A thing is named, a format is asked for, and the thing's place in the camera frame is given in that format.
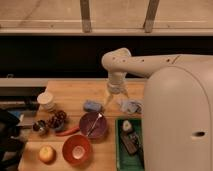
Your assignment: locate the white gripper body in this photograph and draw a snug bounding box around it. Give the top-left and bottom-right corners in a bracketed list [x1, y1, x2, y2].
[107, 72, 126, 94]

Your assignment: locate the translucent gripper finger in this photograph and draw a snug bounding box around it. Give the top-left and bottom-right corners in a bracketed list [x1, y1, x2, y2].
[122, 90, 129, 101]
[103, 91, 113, 107]

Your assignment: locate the yellow apple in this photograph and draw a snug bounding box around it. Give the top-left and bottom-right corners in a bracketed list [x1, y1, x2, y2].
[38, 145, 55, 163]

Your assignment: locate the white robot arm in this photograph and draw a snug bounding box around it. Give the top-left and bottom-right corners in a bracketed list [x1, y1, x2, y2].
[102, 48, 213, 171]

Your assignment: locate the red bowl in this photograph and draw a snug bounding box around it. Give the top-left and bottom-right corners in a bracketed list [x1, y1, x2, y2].
[62, 135, 92, 166]

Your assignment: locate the crumpled plastic wrapper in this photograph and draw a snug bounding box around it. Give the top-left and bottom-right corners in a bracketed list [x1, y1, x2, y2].
[118, 99, 142, 114]

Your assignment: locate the silver spoon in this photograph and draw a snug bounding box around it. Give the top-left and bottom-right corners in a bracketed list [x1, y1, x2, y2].
[87, 113, 103, 136]

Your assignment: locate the blue sponge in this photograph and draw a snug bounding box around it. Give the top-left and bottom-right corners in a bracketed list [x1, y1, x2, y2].
[83, 100, 102, 112]

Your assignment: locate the white item in tray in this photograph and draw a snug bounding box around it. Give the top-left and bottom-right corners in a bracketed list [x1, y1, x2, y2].
[122, 120, 132, 132]

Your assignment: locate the dark object in tray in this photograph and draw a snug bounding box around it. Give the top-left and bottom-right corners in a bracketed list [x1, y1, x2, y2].
[120, 132, 141, 155]

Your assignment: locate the red chili pepper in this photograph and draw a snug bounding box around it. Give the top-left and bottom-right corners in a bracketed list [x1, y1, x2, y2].
[55, 126, 80, 137]

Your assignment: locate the bunch of dark grapes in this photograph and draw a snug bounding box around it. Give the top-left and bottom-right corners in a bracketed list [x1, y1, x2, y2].
[47, 110, 67, 131]

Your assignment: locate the white paper cup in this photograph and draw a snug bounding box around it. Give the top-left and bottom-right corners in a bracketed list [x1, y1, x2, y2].
[37, 92, 55, 111]

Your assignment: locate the green tray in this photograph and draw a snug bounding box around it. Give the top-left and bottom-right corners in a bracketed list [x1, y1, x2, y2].
[115, 118, 145, 171]

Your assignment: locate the small dark metallic object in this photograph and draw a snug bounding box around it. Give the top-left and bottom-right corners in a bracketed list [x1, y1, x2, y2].
[33, 120, 47, 136]

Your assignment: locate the black object at left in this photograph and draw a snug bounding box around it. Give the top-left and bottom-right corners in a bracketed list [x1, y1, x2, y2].
[0, 108, 24, 171]

